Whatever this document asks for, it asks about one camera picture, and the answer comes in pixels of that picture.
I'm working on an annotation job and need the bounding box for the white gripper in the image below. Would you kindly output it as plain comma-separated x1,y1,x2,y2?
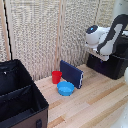
83,43,110,63

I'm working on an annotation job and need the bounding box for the navy blue rectangular box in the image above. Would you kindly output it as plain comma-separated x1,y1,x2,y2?
59,59,85,90

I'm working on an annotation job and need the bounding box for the red plastic cup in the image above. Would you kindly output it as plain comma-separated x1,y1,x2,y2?
51,70,63,85

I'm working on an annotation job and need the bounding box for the blue plastic bowl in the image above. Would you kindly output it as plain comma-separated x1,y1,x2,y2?
56,80,76,97

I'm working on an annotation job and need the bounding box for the black fabric storage box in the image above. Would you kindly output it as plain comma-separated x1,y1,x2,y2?
0,58,50,128

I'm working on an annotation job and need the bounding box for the wooden screen post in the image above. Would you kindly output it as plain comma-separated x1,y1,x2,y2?
0,0,12,62
53,0,65,73

